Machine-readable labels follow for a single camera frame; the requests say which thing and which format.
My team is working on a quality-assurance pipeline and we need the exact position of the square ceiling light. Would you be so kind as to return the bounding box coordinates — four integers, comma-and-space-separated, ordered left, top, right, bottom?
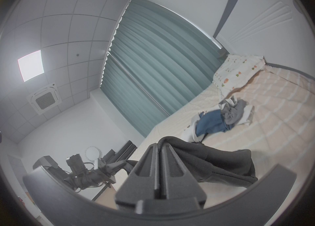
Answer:
17, 51, 45, 82

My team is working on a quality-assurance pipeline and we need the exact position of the pile of clothes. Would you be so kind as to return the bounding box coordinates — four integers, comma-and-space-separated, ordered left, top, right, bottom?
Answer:
182, 97, 255, 144

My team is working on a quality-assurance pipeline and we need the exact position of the black T-shirt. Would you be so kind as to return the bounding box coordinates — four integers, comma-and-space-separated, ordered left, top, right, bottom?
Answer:
124, 136, 259, 188

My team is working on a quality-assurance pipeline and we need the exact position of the bed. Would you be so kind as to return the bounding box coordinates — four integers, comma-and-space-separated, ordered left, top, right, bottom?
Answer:
92, 0, 315, 211

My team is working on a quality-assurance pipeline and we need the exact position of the white round fan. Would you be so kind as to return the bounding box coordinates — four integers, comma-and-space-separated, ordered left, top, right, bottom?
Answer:
85, 146, 102, 170

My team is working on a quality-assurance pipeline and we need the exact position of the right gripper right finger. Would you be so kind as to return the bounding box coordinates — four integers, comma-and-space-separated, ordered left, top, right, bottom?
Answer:
160, 144, 207, 207

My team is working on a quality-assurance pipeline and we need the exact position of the blue-green curtain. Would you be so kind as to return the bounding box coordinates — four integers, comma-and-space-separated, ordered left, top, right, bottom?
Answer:
99, 53, 171, 139
107, 0, 228, 118

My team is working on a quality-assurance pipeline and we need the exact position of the white printed pillow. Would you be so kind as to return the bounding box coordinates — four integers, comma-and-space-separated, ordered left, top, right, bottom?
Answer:
212, 54, 267, 97

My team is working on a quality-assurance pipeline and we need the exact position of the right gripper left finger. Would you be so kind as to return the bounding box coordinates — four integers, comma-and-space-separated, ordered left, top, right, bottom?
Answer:
115, 143, 161, 207

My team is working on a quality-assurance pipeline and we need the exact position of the ceiling air vent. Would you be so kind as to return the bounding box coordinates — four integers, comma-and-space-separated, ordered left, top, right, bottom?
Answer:
27, 83, 60, 115

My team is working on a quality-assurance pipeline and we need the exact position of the black chest of drawers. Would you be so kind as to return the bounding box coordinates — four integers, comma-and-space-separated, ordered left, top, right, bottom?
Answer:
102, 140, 137, 164

